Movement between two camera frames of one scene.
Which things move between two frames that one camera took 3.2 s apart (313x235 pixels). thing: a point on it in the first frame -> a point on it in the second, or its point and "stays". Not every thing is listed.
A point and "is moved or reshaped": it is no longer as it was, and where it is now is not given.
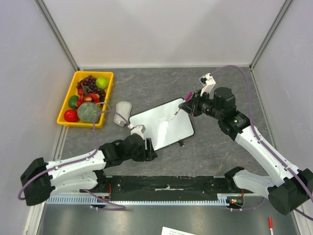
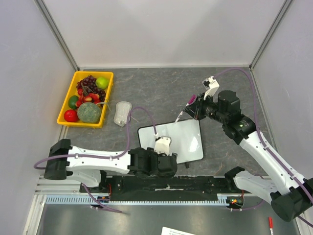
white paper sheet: (167, 231) stays
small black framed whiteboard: (162, 130) -> (186, 141)
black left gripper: (148, 154) -> (169, 175)
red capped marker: (271, 225) stays
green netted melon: (88, 112) stays
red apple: (71, 115) stays
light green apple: (101, 82) stays
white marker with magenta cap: (188, 97) is moved or reshaped
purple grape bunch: (88, 85) stays
